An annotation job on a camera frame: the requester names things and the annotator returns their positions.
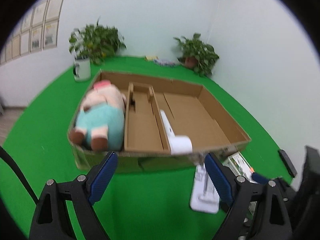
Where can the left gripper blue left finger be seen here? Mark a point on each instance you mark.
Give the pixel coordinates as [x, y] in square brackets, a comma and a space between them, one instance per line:
[99, 177]

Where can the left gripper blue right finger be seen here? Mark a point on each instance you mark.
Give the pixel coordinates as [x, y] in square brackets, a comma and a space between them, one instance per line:
[222, 178]

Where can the white folding stand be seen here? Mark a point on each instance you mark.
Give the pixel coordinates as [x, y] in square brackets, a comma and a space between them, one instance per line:
[204, 196]

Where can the green white medicine box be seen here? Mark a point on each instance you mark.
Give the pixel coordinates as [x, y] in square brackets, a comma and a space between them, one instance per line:
[239, 166]

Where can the pink pig plush toy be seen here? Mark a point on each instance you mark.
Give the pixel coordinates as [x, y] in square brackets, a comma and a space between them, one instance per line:
[100, 122]

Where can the large cardboard box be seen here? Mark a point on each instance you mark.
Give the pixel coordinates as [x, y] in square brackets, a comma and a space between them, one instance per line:
[191, 109]

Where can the long narrow cardboard tray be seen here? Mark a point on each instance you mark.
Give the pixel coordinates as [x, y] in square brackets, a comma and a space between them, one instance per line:
[144, 129]

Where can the green table cloth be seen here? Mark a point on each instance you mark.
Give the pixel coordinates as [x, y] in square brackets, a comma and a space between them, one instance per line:
[135, 205]

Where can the white enamel mug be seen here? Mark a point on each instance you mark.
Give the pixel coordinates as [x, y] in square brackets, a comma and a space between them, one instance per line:
[81, 68]

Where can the small packets at table back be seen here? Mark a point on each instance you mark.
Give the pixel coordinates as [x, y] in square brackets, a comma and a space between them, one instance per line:
[161, 62]

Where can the right potted green plant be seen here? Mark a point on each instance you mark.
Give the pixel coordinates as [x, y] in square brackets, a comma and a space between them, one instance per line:
[196, 55]

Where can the potted green plant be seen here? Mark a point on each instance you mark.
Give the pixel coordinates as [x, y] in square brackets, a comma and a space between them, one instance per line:
[196, 55]
[95, 42]

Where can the left potted green plant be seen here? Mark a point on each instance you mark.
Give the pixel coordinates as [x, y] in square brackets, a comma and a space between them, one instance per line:
[95, 42]

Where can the framed certificates on wall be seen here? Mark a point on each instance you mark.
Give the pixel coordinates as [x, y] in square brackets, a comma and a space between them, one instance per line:
[37, 31]

